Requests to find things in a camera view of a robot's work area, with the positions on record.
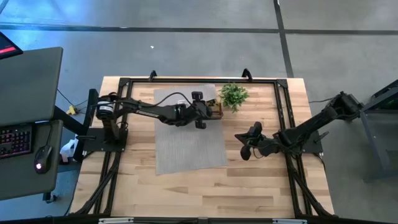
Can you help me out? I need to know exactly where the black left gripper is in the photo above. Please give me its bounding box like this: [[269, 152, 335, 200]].
[[185, 91, 223, 130]]

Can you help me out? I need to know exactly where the dark metal cart frame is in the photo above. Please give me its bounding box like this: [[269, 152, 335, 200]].
[[359, 79, 398, 181]]

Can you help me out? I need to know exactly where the white crumpled cloth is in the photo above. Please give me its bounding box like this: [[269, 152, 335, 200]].
[[58, 138, 79, 164]]

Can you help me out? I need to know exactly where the grey woven placemat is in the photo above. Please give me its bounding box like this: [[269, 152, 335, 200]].
[[154, 83, 229, 176]]

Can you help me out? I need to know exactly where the black computer mouse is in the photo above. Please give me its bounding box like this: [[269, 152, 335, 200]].
[[33, 144, 53, 175]]

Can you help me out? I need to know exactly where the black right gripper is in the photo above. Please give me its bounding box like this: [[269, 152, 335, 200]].
[[234, 120, 281, 162]]

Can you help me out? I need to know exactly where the grey side desk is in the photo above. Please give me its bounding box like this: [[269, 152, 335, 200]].
[[0, 46, 65, 202]]

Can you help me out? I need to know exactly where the black backlit keyboard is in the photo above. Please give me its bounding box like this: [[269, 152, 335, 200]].
[[0, 124, 34, 159]]

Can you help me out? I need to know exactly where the red lit screen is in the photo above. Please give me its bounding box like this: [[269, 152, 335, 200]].
[[0, 30, 24, 60]]

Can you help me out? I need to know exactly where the black desk leg base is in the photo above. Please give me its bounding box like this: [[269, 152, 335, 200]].
[[51, 88, 100, 164]]

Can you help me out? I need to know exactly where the green plant in white pot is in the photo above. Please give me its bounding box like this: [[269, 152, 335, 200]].
[[218, 82, 250, 113]]

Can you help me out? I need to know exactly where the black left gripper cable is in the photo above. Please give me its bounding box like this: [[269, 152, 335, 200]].
[[123, 91, 193, 110]]

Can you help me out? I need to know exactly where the brown wooden tea caddy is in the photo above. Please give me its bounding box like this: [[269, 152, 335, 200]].
[[205, 98, 224, 121]]

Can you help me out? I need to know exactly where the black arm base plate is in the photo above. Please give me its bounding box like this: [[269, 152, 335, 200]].
[[82, 127, 128, 153], [300, 130, 324, 154]]

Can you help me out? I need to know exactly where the black bar with silver brackets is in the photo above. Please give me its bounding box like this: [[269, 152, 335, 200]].
[[0, 214, 398, 224]]

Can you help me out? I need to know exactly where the black aluminium table frame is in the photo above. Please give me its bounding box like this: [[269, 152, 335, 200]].
[[70, 77, 335, 218]]

